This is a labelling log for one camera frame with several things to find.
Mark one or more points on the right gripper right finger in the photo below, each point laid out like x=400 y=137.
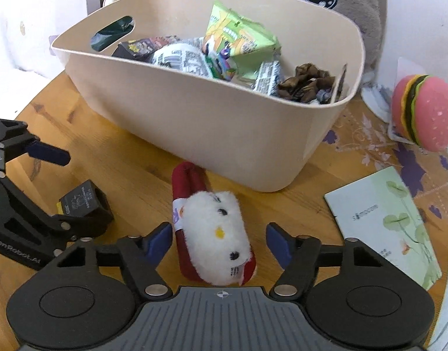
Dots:
x=297 y=256

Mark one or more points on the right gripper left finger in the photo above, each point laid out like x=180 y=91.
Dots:
x=140 y=257

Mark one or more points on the brown scrunchie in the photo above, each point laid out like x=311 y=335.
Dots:
x=305 y=84

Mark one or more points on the dark green paper bag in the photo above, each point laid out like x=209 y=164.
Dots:
x=111 y=33

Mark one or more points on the small black box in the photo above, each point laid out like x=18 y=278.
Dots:
x=86 y=201

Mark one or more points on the beige plastic storage bin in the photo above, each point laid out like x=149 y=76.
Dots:
x=256 y=140

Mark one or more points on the sanrio character box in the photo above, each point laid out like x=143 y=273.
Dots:
x=142 y=49

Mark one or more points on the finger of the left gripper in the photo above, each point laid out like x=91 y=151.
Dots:
x=48 y=153
x=63 y=228

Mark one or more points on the light green snack bag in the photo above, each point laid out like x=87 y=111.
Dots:
x=235 y=46

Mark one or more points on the green clover booklet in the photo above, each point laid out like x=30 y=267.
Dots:
x=379 y=210

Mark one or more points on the purple floral table mat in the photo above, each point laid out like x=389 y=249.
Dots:
x=359 y=139

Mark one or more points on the white round device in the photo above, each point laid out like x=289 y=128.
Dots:
x=378 y=99

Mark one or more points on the hello kitty red plush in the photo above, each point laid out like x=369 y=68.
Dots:
x=212 y=243

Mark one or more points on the white green snack packet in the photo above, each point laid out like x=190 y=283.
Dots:
x=187 y=58

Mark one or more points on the pink hamburger plush toy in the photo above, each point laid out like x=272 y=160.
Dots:
x=419 y=111

